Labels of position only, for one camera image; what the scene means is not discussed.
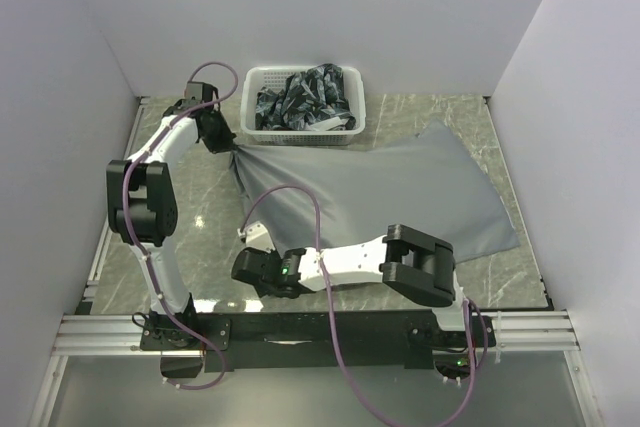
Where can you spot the white plastic basket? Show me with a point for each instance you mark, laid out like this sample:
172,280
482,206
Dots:
274,77

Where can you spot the grey pillowcase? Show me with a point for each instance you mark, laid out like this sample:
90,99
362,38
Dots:
428,182

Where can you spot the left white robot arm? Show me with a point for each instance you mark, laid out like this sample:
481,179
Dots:
142,207

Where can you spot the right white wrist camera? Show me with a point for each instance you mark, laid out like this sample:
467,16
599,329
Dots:
256,236

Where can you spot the black base beam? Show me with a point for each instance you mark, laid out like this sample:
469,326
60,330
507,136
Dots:
410,338

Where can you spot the dark patterned cloth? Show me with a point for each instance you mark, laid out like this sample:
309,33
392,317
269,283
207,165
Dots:
311,100

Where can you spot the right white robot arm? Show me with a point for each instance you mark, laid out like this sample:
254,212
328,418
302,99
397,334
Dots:
416,265

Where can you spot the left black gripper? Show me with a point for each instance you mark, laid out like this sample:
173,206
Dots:
225,142

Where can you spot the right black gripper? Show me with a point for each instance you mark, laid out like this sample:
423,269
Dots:
263,290

